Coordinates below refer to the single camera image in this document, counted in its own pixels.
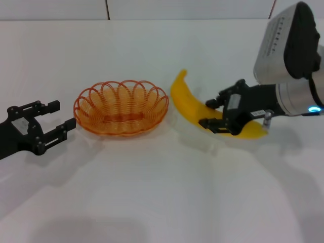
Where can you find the silver metal fitting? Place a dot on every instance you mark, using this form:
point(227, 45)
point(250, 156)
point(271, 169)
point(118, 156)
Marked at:
point(267, 119)

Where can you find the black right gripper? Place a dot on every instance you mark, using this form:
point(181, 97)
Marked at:
point(258, 101)

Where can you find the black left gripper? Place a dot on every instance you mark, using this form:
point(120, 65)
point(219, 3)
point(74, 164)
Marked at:
point(17, 136)

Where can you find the yellow banana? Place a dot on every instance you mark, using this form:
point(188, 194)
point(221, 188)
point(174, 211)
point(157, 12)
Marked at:
point(187, 101)

